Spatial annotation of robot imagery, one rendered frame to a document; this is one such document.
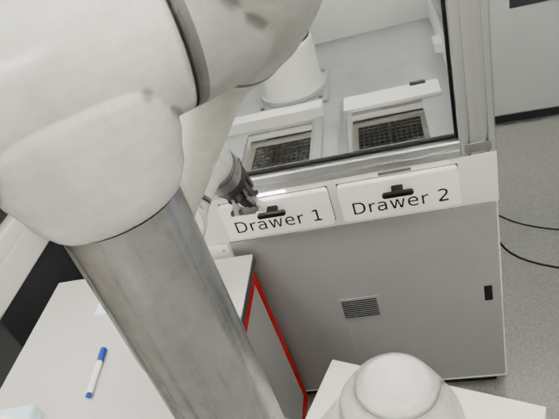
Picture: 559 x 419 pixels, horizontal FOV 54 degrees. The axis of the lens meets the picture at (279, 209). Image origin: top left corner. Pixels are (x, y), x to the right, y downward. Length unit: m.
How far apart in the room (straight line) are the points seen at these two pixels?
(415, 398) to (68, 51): 0.55
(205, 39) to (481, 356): 1.64
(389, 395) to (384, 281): 0.90
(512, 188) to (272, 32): 2.44
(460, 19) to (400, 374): 0.73
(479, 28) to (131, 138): 0.95
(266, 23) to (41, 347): 1.35
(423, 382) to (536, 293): 1.60
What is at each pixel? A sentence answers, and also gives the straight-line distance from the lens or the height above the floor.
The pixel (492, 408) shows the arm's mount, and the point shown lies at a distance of 1.03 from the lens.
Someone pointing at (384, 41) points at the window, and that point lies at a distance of 1.22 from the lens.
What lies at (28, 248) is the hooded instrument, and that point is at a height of 0.86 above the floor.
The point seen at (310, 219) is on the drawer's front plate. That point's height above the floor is 0.84.
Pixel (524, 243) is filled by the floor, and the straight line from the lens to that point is 2.50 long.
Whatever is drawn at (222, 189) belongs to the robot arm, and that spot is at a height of 1.18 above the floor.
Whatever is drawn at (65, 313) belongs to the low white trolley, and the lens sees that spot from 1.67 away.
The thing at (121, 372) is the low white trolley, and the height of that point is 0.76.
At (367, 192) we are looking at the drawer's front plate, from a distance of 1.37.
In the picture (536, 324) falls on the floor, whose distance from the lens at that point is 2.21.
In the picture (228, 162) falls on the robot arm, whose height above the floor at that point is 1.24.
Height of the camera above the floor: 1.71
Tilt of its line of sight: 36 degrees down
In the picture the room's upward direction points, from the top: 20 degrees counter-clockwise
